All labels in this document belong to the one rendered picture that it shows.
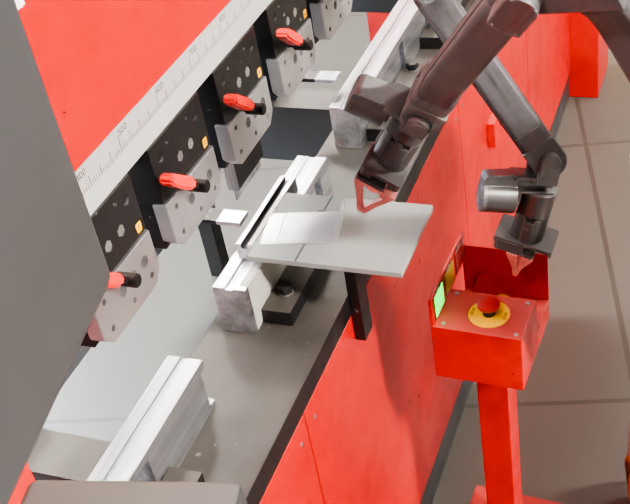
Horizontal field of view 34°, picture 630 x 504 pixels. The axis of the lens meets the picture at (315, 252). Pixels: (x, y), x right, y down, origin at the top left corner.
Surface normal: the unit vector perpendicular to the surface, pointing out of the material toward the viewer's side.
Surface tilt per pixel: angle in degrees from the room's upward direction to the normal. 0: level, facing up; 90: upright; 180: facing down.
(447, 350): 90
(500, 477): 90
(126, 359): 0
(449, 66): 117
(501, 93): 76
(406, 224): 0
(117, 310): 90
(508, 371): 90
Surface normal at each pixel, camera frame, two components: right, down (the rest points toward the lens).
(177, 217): 0.93, 0.10
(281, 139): -0.34, 0.62
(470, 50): -0.41, 0.87
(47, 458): -0.15, -0.78
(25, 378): 0.98, -0.04
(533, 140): 0.00, 0.44
